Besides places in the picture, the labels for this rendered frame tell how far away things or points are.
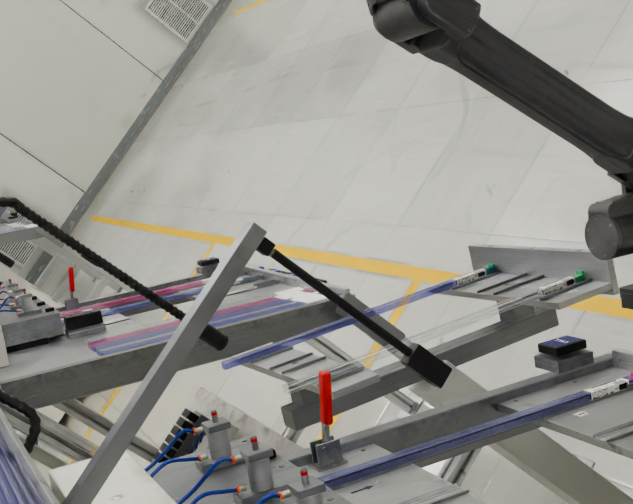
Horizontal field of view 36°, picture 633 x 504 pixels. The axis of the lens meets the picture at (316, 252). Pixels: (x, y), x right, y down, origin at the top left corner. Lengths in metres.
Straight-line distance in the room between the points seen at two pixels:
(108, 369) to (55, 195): 6.74
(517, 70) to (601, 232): 0.23
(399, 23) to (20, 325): 1.29
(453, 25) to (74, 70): 7.66
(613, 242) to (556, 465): 0.53
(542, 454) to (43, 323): 1.08
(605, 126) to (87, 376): 1.06
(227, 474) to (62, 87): 7.70
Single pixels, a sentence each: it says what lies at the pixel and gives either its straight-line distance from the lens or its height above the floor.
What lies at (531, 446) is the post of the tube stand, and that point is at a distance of 1.60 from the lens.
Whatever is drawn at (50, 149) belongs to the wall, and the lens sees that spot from 8.55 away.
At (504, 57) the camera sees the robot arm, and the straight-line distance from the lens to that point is 1.12.
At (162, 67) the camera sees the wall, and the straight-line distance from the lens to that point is 8.82.
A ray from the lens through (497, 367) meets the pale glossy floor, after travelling 2.79.
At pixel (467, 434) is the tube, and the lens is 1.15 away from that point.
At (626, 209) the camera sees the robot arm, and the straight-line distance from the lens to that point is 1.23.
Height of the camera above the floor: 1.61
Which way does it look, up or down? 23 degrees down
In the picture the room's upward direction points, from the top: 53 degrees counter-clockwise
